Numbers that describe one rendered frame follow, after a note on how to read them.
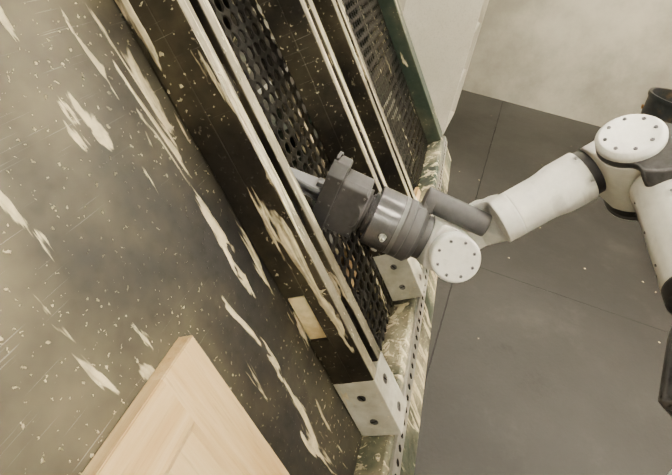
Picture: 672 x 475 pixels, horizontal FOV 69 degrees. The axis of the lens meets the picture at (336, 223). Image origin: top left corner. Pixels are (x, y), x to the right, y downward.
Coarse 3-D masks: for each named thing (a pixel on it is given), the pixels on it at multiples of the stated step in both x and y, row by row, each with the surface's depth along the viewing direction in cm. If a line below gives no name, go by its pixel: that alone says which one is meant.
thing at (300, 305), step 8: (304, 296) 68; (296, 304) 69; (304, 304) 68; (296, 312) 69; (304, 312) 69; (312, 312) 69; (304, 320) 70; (312, 320) 70; (304, 328) 71; (312, 328) 70; (320, 328) 70; (312, 336) 71; (320, 336) 71
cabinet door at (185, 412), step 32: (192, 352) 48; (160, 384) 44; (192, 384) 47; (224, 384) 51; (128, 416) 41; (160, 416) 43; (192, 416) 46; (224, 416) 50; (128, 448) 39; (160, 448) 42; (192, 448) 46; (224, 448) 49; (256, 448) 53
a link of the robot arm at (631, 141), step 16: (608, 128) 61; (624, 128) 60; (640, 128) 59; (656, 128) 58; (608, 144) 60; (624, 144) 59; (640, 144) 58; (656, 144) 57; (608, 160) 60; (624, 160) 58; (640, 160) 57; (656, 160) 56; (640, 176) 58; (656, 176) 56; (640, 192) 58; (656, 192) 56; (640, 208) 57; (656, 208) 55; (640, 224) 59; (656, 224) 54; (656, 240) 53; (656, 256) 53; (656, 272) 54
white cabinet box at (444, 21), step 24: (408, 0) 381; (432, 0) 375; (456, 0) 369; (480, 0) 364; (408, 24) 390; (432, 24) 384; (456, 24) 377; (480, 24) 424; (432, 48) 392; (456, 48) 386; (432, 72) 402; (456, 72) 395; (432, 96) 411; (456, 96) 462
